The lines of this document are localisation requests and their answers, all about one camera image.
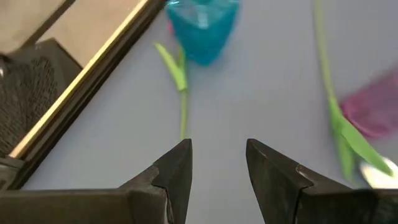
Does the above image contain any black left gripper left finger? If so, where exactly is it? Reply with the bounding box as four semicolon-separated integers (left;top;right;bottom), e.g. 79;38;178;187
0;138;193;224

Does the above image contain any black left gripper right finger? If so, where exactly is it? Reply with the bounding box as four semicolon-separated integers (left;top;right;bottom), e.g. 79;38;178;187
246;138;398;224

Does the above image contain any white artificial tulip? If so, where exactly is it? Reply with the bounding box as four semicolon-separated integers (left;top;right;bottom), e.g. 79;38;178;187
154;42;190;141
312;0;398;190

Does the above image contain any pink ribbed glass vase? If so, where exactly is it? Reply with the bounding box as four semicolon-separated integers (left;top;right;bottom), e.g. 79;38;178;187
340;70;398;140

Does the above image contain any teal textured glass vase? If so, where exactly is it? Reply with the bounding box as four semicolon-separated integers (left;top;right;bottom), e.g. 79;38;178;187
164;0;241;67

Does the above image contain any black mesh panel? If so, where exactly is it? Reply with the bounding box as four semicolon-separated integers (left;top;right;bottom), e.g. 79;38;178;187
0;39;83;158

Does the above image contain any black table edge rail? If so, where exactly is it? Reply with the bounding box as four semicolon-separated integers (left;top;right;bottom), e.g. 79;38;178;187
0;0;167;191

